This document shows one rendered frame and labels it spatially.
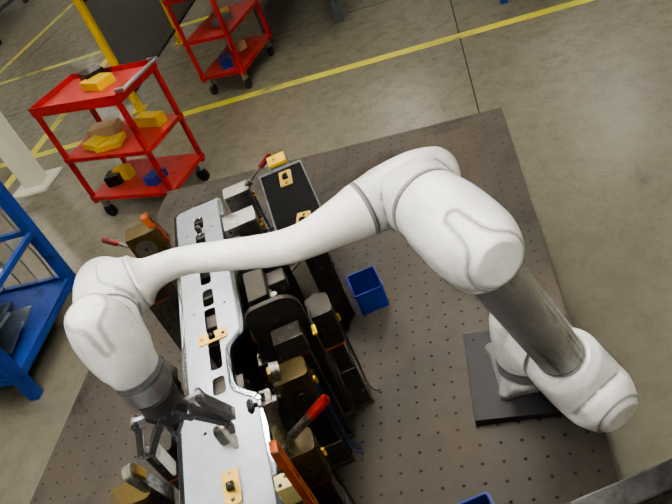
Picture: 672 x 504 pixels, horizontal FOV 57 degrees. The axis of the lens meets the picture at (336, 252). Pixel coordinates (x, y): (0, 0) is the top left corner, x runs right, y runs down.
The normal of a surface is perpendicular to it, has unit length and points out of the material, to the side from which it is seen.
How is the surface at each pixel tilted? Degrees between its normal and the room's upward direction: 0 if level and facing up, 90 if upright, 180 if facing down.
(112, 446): 0
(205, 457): 0
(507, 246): 89
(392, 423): 0
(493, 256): 86
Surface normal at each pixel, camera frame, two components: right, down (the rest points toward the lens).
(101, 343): 0.33, 0.36
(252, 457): -0.31, -0.73
